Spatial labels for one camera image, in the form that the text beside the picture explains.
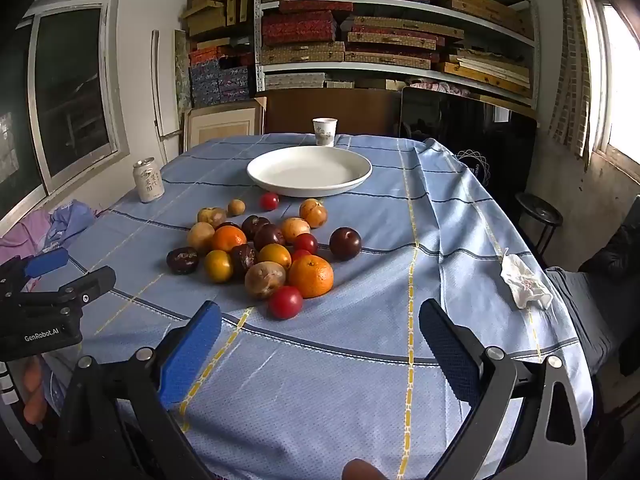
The large black panel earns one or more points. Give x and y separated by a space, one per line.
450 120

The black round stool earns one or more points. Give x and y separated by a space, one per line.
539 210

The brown board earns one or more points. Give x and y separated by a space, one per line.
310 110

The red cherry tomato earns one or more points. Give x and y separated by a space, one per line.
269 201
286 302
300 255
305 243

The black jacket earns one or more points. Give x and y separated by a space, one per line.
617 255

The person's right hand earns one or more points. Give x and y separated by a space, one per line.
361 471

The white plate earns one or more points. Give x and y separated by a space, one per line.
310 172

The yellow orange tomato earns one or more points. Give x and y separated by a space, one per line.
274 256
218 266

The pink floral cloth bundle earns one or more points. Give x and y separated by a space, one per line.
440 88

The beige woven curtain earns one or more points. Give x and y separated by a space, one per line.
570 60

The person's left hand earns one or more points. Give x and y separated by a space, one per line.
35 390

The small orange mandarin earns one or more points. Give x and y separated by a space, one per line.
229 239

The grey framed window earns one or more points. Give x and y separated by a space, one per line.
70 90

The large orange mandarin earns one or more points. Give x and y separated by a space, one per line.
310 275

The stack of patterned flat boxes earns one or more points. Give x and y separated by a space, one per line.
300 27

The bright window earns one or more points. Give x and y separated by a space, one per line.
620 90

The pale orange round fruit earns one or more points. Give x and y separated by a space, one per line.
295 229

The small tan round fruit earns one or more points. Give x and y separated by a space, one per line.
236 207

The blue checked tablecloth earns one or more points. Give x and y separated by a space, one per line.
350 360

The yellow brown passion fruit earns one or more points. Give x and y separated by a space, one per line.
212 217

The green marbled board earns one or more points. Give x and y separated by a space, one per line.
182 72

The pile of yellow cardboard boxes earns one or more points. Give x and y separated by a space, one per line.
207 10

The blue patterned storage box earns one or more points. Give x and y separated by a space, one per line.
205 85
234 79

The crumpled white tissue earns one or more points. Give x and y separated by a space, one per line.
525 280

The white trim strip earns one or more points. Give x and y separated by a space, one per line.
156 85

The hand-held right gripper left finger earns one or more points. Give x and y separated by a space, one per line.
192 350

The dark mangosteen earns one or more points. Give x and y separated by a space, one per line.
243 258
227 224
251 223

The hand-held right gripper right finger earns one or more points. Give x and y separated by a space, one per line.
447 355

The tan potato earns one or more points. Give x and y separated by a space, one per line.
265 280
201 237

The light wooden picture frame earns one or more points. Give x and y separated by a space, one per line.
222 125

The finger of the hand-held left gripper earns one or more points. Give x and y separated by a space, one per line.
47 262
92 282

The lavender cloth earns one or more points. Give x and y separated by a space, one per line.
72 217

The dark purple plum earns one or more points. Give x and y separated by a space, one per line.
270 236
345 243

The orange red flat boxes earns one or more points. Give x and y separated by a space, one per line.
215 54

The white metal shelf unit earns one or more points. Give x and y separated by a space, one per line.
390 5

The white beverage can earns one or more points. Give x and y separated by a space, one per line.
148 180

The grey fabric seat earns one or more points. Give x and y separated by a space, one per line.
595 305

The white paper cup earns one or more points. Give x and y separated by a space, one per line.
325 131

